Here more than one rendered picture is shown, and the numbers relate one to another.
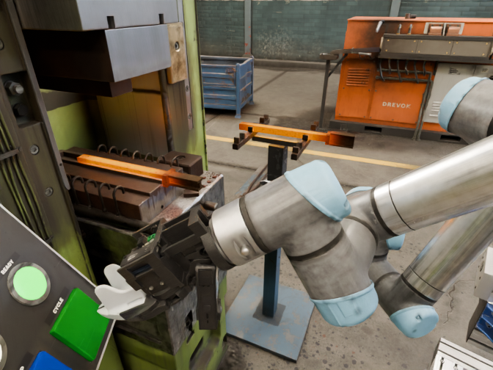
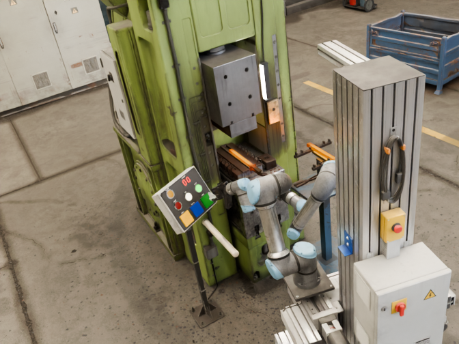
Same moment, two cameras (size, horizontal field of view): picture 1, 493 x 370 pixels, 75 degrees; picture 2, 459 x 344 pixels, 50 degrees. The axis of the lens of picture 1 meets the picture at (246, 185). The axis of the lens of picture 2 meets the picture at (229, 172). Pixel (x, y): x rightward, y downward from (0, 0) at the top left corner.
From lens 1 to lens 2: 2.54 m
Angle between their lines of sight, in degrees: 37
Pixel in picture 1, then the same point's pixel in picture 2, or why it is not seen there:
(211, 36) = not seen: outside the picture
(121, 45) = (235, 127)
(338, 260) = (242, 198)
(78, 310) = (206, 197)
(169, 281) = (218, 194)
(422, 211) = not seen: hidden behind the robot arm
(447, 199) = not seen: hidden behind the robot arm
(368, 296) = (248, 207)
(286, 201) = (235, 184)
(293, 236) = (235, 191)
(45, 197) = (211, 166)
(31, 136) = (209, 148)
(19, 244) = (198, 179)
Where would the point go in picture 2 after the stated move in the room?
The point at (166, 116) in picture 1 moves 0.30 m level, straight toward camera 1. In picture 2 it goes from (266, 137) to (251, 158)
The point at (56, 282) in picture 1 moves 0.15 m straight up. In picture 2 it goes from (203, 190) to (199, 170)
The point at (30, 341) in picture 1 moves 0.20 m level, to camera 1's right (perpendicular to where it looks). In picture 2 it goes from (196, 198) to (220, 207)
